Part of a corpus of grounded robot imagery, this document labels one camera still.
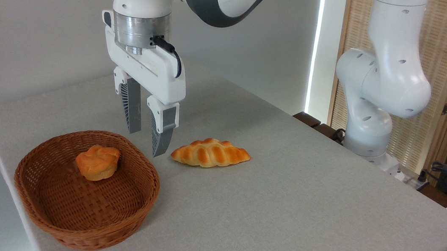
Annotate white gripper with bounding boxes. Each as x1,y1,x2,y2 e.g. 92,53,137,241
85,9,195,161

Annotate round orange bread bun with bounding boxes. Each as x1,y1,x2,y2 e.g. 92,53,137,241
73,142,122,185

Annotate braided golden bread loaf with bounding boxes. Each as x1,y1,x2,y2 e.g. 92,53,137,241
169,133,254,174

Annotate brown wicker basket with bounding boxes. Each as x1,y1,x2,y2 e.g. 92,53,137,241
6,120,166,251

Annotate dark wooden furniture edge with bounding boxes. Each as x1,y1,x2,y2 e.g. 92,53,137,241
290,110,349,146

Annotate vertical white light strip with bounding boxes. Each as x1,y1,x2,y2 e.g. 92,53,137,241
304,0,326,114

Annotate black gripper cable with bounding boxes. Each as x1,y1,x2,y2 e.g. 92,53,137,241
147,34,186,79

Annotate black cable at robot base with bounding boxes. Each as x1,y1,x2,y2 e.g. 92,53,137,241
331,127,348,145

